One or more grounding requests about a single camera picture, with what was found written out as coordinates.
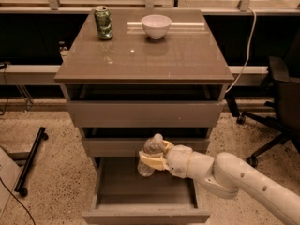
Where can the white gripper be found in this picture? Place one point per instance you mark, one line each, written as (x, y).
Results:
(178, 160)

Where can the clear plastic water bottle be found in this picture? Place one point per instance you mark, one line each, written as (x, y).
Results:
(153, 145)

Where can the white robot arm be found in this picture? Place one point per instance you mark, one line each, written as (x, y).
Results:
(224, 175)

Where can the grey bottom drawer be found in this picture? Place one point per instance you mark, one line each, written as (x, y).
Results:
(123, 197)

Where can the grey drawer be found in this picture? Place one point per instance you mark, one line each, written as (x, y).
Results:
(144, 114)
(127, 142)
(123, 197)

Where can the grey middle drawer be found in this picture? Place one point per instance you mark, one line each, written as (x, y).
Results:
(127, 142)

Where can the grey drawer cabinet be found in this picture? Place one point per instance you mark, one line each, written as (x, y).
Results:
(185, 65)

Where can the grey top drawer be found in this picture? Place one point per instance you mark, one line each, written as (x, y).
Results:
(144, 114)

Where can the black wheeled stand leg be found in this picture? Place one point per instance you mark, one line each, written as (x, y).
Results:
(20, 188)

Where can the white bowl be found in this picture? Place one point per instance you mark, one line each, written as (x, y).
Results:
(156, 26)

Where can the green soda can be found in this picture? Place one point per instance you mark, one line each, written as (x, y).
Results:
(103, 21)

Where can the black office chair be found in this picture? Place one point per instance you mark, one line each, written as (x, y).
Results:
(283, 73)

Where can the grey window ledge rail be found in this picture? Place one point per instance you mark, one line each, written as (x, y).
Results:
(44, 75)

